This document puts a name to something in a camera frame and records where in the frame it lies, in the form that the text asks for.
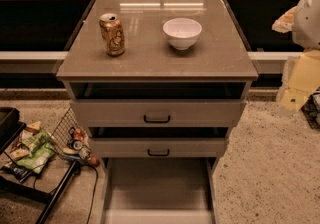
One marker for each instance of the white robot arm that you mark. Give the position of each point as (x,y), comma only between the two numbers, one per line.
(303,21)

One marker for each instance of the white ceramic bowl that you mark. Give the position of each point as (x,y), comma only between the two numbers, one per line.
(182,33)

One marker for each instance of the black tray stand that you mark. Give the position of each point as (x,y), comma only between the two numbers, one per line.
(10,128)

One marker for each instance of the gold soda can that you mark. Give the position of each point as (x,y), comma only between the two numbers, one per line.
(112,34)

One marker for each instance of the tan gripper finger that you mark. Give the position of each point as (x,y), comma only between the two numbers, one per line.
(284,24)

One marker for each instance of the wire basket right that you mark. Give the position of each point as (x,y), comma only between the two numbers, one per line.
(311,110)

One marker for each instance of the green chip bag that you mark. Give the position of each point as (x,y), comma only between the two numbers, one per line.
(40,151)

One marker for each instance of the yellow cardboard box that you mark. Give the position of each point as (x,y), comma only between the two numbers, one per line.
(303,81)

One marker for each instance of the grey drawer cabinet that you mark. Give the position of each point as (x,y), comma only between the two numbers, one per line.
(218,55)

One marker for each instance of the red soda can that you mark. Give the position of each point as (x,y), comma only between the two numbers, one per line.
(77,139)

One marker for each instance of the blue snack packet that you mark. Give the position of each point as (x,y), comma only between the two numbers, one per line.
(19,172)

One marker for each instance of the grey drawer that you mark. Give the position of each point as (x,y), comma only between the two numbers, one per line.
(127,104)
(159,191)
(159,141)

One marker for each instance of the wire mesh basket left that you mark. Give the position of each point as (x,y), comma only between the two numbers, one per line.
(60,138)

